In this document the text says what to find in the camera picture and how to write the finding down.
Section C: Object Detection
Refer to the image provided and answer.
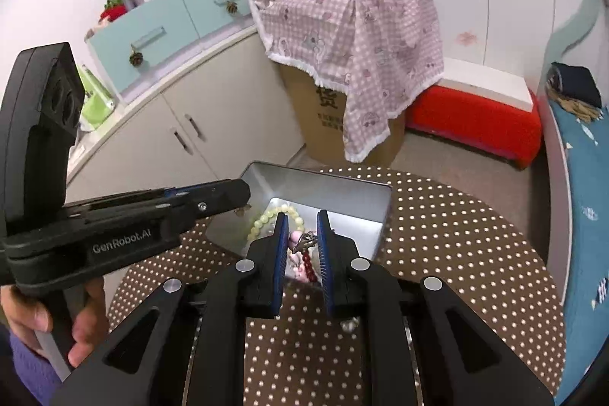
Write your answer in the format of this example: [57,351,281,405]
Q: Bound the pale green bead bracelet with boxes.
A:
[247,205,305,246]

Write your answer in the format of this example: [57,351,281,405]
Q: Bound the blue patterned bed sheet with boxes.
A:
[547,102,609,404]

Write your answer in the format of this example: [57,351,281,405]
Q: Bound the green paper bag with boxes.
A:
[76,64,117,133]

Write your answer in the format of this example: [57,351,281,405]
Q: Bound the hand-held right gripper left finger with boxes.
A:
[50,211,291,406]

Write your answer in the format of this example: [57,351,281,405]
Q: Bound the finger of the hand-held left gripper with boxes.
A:
[65,180,232,212]
[157,179,251,240]

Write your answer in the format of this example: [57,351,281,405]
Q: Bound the red upholstered bench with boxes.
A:
[404,85,543,170]

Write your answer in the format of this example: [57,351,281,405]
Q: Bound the tan cloth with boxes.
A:
[556,96,605,124]

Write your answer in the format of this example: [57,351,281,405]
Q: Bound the brown polka dot tablecloth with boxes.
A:
[108,166,567,406]

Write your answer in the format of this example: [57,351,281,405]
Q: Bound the cardboard box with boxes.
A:
[278,59,406,166]

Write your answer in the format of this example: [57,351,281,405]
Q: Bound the white low cabinet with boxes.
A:
[64,28,305,217]

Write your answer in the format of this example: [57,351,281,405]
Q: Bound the pale blue bunk bed frame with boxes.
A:
[535,0,609,307]

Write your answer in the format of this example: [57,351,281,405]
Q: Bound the grey metal box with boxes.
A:
[206,161,393,288]

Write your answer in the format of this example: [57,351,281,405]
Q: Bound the dark folded clothes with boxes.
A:
[546,62,603,108]

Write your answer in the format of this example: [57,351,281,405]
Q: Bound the person's left forearm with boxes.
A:
[8,332,62,404]

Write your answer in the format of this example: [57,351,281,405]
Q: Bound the pale blue drawer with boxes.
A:
[178,0,260,40]
[88,0,198,95]

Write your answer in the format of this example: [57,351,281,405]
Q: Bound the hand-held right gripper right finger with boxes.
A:
[316,209,555,406]

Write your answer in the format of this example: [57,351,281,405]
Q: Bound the pink checked cloth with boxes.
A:
[247,0,445,163]

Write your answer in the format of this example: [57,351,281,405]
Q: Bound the red bead bracelet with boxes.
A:
[291,232,325,289]

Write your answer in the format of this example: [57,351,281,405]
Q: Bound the red plush toy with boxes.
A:
[97,0,129,24]

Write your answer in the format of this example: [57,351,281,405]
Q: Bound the white board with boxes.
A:
[437,58,536,106]

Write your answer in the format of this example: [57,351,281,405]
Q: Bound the person's left hand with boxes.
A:
[0,277,111,369]

